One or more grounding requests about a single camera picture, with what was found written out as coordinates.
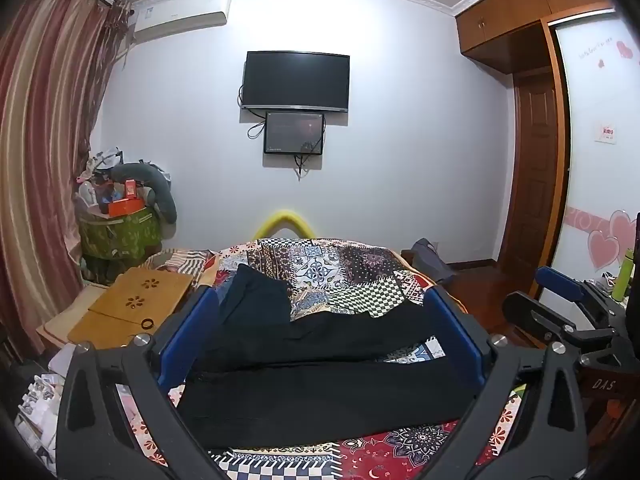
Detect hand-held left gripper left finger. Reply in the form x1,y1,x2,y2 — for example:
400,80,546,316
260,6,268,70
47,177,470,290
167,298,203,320
55,284,226,480

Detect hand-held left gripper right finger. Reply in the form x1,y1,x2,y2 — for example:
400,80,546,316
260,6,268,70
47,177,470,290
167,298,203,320
424,285,588,480

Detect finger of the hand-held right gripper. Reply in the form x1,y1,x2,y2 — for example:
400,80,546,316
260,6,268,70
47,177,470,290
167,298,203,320
534,266,603,311
501,291,617,348

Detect black pants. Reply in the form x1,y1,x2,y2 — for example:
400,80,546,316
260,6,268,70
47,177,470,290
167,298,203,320
177,262,482,451

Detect green bottle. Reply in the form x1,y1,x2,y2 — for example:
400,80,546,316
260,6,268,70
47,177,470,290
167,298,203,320
611,247,637,306

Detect wooden lap desk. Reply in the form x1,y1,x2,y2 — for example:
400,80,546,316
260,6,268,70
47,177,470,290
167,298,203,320
67,266,195,352

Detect blue-grey bag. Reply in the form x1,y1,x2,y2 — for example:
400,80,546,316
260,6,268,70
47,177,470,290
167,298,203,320
410,238,457,284

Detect white wardrobe door with hearts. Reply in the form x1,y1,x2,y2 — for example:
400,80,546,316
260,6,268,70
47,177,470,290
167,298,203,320
549,7,640,306

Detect patchwork printed blanket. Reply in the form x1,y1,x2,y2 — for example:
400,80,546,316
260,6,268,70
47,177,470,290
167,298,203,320
120,237,526,480

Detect wooden door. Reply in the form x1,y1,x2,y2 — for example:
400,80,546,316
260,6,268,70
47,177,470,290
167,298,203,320
504,72,562,267

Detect green patterned basket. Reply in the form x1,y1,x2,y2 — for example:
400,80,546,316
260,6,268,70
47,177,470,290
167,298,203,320
77,207,164,285

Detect orange box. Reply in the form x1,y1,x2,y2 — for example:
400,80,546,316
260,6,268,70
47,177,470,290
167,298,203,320
107,198,144,217

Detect grey tube pillow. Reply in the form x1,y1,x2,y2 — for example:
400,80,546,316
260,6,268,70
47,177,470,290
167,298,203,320
110,161,178,225

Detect pile of white boxes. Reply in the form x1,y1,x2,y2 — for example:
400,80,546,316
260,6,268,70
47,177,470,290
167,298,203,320
14,345,77,463

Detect striped red curtain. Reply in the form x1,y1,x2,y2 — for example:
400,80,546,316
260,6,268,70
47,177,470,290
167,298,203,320
0,0,133,361

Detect wooden overhead cabinet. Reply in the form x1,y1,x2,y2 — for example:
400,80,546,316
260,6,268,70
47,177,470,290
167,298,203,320
455,0,632,75

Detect white air conditioner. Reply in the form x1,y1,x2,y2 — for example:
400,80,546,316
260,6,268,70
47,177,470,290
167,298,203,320
131,0,232,43

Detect black cable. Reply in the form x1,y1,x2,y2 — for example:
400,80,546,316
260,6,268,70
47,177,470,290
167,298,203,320
293,152,322,181

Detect small wall monitor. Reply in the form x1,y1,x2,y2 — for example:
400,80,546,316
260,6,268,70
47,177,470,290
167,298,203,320
263,111,326,156

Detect black wall television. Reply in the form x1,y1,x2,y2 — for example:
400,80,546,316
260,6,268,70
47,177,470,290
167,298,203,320
241,51,351,112

